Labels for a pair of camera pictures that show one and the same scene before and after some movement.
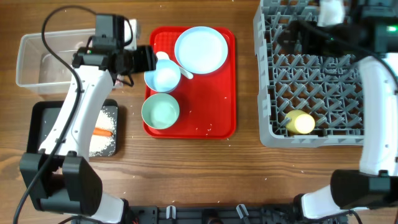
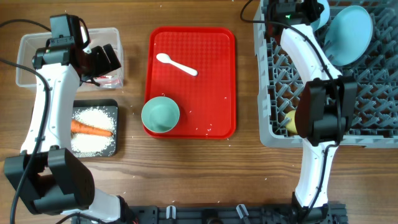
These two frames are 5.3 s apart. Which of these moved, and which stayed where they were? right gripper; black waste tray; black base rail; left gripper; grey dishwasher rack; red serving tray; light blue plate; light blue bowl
Moved: right gripper; light blue plate; left gripper; light blue bowl
Stayed: red serving tray; black waste tray; black base rail; grey dishwasher rack
